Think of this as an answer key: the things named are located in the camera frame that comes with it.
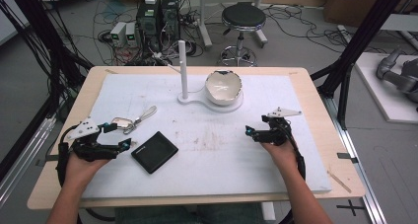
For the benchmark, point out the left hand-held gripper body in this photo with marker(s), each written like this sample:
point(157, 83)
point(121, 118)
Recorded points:
point(83, 128)

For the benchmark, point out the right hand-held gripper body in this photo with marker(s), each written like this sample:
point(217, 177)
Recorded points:
point(279, 132)

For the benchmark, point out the person's right hand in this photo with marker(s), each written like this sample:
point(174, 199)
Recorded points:
point(284, 156)

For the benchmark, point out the person's left hand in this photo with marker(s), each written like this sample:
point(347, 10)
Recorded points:
point(80, 173)

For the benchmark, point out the black wallet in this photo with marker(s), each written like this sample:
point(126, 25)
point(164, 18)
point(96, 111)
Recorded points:
point(154, 152)

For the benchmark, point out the white foam mat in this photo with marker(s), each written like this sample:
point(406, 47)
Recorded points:
point(213, 158)

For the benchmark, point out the light wooden table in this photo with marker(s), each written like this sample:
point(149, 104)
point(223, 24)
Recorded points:
point(328, 145)

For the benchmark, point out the white ceramic bowl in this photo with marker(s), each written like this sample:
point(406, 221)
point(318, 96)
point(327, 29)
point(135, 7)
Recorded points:
point(223, 87)

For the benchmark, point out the black tape piece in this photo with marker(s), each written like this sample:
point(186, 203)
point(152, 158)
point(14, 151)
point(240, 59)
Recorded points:
point(346, 157)

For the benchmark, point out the white table leg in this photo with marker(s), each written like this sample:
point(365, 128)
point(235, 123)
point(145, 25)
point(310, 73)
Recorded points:
point(268, 211)

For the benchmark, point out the beige tape strip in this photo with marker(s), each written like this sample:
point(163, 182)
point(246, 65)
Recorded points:
point(339, 182)

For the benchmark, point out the person's blue jeans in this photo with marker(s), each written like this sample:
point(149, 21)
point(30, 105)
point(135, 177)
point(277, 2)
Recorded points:
point(184, 214)

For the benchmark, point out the grey box with green display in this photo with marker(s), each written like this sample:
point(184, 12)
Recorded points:
point(117, 33)
point(131, 32)

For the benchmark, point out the black tape cross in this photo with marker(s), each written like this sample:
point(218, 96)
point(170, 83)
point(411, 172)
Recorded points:
point(351, 207)

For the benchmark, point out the white board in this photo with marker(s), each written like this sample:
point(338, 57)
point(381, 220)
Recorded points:
point(378, 95)

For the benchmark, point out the black round stool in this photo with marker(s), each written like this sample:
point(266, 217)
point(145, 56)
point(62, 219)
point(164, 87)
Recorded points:
point(243, 16)

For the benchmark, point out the black computer tower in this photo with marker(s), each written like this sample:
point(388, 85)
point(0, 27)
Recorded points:
point(170, 16)
point(148, 23)

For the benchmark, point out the white metal stand leg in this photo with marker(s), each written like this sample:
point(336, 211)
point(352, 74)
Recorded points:
point(204, 20)

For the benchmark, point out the brown cardboard box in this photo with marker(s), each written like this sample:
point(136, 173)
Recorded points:
point(355, 3)

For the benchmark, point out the aluminium rail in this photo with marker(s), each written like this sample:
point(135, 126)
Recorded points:
point(23, 161)
point(358, 171)

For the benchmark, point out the white stand with post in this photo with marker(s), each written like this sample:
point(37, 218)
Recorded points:
point(182, 69)

